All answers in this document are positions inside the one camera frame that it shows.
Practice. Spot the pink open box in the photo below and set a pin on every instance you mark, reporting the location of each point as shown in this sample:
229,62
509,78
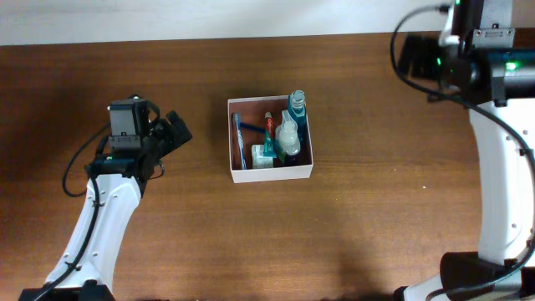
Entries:
251,111

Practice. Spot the blue white toothbrush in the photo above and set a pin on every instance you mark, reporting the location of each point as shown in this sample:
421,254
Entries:
240,143

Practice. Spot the blue disposable razor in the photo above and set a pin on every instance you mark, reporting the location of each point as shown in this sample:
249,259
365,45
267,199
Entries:
252,128

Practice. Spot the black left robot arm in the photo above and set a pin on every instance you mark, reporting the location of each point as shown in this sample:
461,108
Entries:
117,178

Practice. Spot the clear soap pump bottle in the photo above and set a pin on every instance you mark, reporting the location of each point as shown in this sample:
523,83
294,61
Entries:
287,143

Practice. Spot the green mouthwash bottle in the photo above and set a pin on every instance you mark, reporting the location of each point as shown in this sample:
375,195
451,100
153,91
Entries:
297,110

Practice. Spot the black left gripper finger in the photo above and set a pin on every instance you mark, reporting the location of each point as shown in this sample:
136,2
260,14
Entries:
175,135
174,123

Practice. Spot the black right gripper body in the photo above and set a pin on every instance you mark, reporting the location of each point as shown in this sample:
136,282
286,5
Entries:
443,67

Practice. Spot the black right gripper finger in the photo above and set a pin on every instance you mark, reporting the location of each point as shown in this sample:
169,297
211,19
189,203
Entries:
425,58
408,52

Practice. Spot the green white soap packet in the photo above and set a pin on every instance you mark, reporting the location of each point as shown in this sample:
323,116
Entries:
259,160

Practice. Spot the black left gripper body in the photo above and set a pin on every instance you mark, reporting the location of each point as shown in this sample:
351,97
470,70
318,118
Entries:
154,143

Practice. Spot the red green toothpaste tube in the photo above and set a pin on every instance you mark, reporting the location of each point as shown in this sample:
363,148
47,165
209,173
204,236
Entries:
269,139

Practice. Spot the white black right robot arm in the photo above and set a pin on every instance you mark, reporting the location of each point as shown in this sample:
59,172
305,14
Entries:
501,115

